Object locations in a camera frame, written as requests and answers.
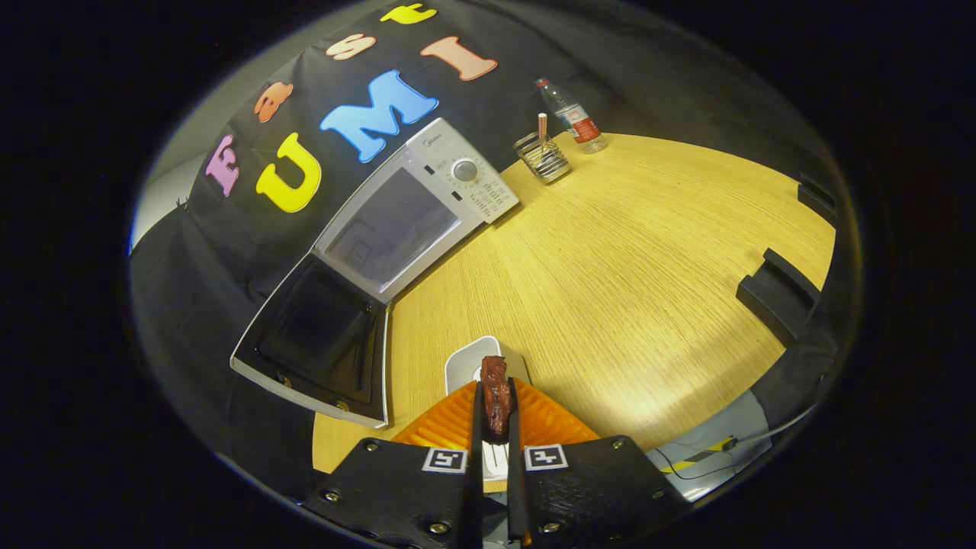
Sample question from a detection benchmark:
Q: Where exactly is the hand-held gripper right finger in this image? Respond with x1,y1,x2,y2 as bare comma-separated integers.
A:
506,377,691,549

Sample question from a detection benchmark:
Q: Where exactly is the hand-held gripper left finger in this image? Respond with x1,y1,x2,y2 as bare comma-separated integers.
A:
303,380,484,549

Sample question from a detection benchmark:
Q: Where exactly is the brown cooked meat piece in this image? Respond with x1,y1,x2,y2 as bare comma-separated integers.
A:
480,355,513,437

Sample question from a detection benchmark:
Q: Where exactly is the white toaster oven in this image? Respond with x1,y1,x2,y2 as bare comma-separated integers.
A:
230,117,521,429

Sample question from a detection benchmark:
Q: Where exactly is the small white plate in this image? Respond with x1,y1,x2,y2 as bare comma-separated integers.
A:
445,335,532,483

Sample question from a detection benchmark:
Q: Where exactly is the black foam block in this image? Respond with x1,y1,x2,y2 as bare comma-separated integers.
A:
797,174,840,227
736,248,823,348

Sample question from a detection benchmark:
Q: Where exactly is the clear plastic water bottle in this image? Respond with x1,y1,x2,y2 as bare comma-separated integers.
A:
534,77,608,155

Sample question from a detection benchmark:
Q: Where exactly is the metal wire basket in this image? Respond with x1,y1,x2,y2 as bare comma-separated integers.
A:
513,131,573,185

